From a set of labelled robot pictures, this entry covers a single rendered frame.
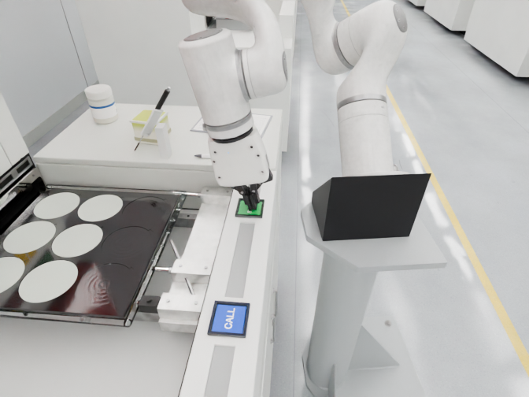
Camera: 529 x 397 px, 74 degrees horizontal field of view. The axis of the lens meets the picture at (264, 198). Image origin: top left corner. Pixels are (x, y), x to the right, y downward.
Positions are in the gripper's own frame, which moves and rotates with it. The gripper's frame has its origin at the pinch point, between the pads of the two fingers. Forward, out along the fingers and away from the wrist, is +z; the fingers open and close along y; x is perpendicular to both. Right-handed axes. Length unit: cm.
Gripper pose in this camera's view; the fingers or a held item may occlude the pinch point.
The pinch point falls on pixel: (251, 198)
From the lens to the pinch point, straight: 71.0
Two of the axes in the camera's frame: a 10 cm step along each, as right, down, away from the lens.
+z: 2.1, 7.8, 5.9
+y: 9.7, -1.1, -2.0
